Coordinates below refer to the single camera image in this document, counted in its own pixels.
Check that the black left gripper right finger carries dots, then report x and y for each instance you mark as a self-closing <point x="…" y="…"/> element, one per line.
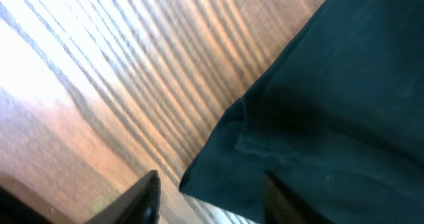
<point x="282" y="206"/>

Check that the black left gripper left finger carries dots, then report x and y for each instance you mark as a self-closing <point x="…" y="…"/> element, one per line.
<point x="140" y="204"/>

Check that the black t-shirt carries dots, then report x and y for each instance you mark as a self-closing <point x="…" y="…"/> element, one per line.
<point x="338" y="118"/>

